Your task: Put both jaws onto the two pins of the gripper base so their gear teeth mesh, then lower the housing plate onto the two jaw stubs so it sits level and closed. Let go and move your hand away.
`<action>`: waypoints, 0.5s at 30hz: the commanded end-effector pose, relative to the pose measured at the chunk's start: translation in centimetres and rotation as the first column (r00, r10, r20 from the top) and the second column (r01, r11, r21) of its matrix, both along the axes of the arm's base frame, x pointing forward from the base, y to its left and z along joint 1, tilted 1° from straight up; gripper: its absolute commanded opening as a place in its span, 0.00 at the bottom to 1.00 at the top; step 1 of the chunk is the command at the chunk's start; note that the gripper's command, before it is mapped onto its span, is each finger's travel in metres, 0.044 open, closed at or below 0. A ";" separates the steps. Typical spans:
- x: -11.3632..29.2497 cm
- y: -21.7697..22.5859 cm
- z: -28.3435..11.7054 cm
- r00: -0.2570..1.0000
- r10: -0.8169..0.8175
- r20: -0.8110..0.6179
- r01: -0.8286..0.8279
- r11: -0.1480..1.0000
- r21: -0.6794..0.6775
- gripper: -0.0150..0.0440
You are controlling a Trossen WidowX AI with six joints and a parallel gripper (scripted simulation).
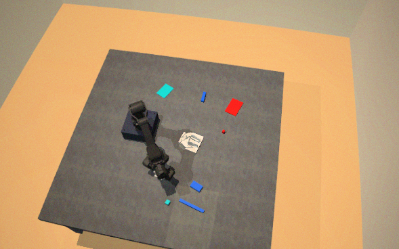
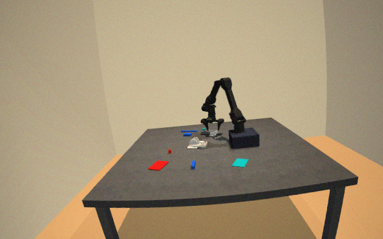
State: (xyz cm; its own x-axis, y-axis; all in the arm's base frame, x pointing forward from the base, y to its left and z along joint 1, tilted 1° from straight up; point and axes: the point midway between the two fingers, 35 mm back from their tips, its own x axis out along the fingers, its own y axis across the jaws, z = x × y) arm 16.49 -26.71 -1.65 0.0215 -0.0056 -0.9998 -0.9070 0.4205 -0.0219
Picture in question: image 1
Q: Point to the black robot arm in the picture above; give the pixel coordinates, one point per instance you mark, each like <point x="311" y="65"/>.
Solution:
<point x="154" y="154"/>

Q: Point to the blue flat bar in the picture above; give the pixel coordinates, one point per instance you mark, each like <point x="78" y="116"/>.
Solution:
<point x="191" y="205"/>

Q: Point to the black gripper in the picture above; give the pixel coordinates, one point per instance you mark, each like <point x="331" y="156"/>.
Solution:
<point x="170" y="171"/>

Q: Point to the red flat rectangular plate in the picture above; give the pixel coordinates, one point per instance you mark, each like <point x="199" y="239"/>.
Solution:
<point x="234" y="106"/>

